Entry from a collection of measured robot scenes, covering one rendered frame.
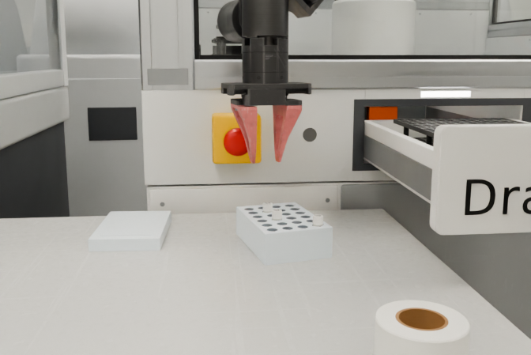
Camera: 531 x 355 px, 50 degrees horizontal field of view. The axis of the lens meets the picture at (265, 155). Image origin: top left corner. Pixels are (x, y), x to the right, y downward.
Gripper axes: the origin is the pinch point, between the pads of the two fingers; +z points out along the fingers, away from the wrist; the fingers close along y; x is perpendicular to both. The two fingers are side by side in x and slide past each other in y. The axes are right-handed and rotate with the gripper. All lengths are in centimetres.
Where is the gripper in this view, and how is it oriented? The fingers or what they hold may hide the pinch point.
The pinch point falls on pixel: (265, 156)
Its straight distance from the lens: 72.5
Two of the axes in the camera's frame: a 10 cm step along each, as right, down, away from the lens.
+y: -9.7, 0.4, -2.4
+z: 0.0, 9.9, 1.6
